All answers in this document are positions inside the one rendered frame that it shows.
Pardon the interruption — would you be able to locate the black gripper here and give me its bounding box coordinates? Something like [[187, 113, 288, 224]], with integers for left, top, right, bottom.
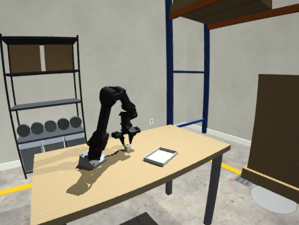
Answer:
[[111, 122, 141, 146]]

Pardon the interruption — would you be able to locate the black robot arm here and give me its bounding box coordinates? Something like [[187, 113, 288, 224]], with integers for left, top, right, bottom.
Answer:
[[87, 86, 139, 160]]

